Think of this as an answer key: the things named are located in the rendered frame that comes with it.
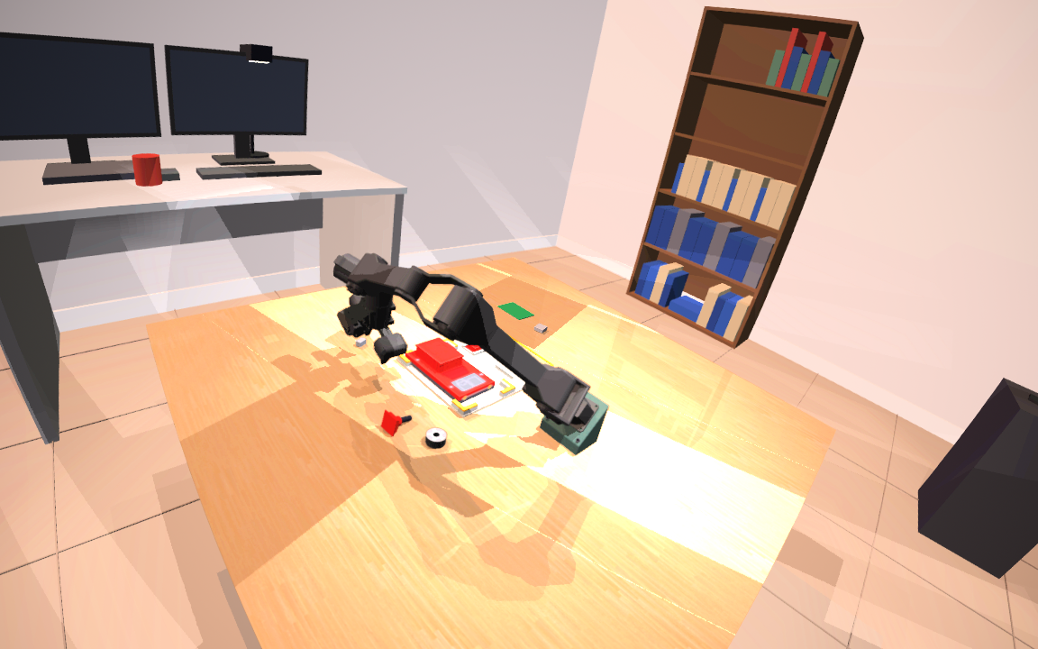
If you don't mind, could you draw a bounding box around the green flat rectangle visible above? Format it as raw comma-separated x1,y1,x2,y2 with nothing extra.
498,302,534,320

